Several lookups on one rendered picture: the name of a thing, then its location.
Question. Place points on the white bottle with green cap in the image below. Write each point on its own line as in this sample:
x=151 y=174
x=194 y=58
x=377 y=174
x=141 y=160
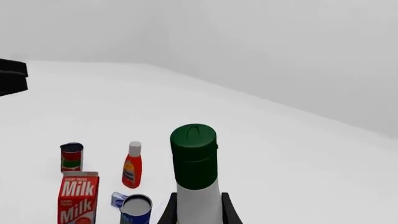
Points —
x=195 y=163

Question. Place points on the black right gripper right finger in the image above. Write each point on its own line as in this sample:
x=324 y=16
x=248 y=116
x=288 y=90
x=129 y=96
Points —
x=230 y=212

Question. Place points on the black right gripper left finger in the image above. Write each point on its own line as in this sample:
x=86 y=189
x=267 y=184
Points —
x=168 y=213

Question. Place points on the red bottle with white cap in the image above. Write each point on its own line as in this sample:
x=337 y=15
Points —
x=132 y=166

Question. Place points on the red and green tin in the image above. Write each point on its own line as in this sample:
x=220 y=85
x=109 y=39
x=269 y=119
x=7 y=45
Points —
x=71 y=157

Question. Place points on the small blue and white box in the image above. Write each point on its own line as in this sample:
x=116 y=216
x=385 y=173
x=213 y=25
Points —
x=117 y=198

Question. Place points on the black basket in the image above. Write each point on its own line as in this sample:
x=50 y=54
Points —
x=12 y=77

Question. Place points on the blue tin with grey lid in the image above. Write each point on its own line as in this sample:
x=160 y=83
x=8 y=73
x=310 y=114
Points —
x=136 y=210

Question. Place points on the red and white milk carton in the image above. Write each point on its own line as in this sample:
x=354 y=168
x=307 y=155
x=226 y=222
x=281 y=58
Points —
x=77 y=198

